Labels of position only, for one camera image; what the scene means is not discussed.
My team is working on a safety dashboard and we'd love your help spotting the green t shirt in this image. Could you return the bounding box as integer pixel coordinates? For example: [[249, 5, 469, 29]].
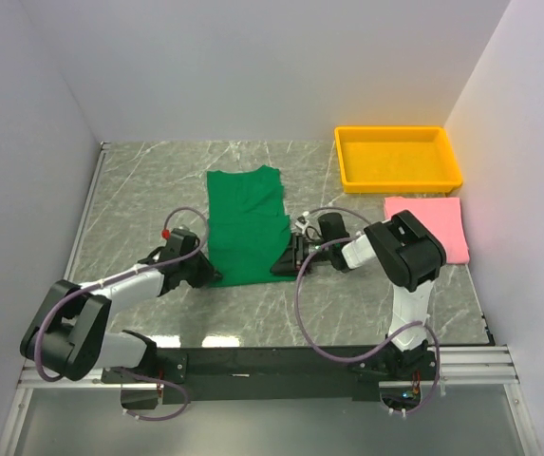
[[206, 165, 294, 288]]

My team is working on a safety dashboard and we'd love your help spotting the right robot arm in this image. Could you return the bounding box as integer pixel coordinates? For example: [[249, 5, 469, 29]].
[[270, 208, 446, 353]]

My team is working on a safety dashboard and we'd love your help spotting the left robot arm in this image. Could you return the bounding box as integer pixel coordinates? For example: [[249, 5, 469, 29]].
[[19, 228, 222, 381]]

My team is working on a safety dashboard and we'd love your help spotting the yellow plastic tray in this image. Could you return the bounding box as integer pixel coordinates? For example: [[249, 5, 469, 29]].
[[334, 126, 463, 194]]

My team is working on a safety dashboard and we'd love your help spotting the folded pink t shirt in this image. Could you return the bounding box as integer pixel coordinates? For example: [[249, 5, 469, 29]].
[[384, 197, 470, 264]]

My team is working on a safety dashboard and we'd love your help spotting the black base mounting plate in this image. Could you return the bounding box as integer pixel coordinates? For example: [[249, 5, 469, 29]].
[[100, 346, 439, 410]]

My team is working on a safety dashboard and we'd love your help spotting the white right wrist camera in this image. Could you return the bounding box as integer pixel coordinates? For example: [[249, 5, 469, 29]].
[[294, 211, 320, 237]]

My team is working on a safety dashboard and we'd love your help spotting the left side aluminium rail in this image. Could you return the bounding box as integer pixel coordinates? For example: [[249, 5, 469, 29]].
[[63, 142, 108, 279]]

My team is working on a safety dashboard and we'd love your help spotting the aluminium extrusion rail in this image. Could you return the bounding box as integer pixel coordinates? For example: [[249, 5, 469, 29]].
[[17, 346, 519, 390]]

